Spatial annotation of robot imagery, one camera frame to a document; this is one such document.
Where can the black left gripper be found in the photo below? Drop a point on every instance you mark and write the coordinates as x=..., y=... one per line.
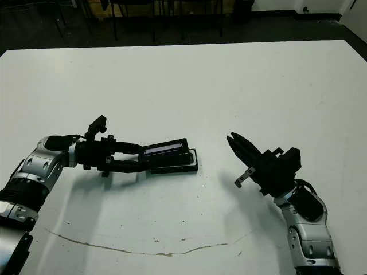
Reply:
x=94, y=154

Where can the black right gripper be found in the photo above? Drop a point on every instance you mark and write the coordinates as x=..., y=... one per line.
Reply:
x=272, y=174

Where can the black carton box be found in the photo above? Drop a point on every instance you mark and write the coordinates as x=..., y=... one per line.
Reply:
x=166, y=151

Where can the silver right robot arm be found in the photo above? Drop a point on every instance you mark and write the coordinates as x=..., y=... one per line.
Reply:
x=309, y=237

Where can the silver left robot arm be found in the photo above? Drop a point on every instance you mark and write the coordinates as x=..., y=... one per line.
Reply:
x=43, y=163

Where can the black box with white insert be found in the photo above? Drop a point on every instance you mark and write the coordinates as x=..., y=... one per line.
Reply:
x=172, y=171

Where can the black trash bin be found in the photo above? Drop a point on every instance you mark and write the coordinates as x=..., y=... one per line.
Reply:
x=243, y=11

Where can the black chair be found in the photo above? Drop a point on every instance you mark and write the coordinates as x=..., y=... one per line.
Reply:
x=60, y=17
x=200, y=1
x=129, y=1

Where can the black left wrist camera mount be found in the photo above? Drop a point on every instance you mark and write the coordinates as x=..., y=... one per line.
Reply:
x=97, y=126

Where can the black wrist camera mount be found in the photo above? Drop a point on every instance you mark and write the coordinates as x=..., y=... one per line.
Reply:
x=292, y=160
x=97, y=126

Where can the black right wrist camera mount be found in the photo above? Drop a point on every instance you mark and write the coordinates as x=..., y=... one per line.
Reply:
x=292, y=160

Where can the small black wall fitting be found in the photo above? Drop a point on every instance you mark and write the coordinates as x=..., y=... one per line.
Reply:
x=306, y=10

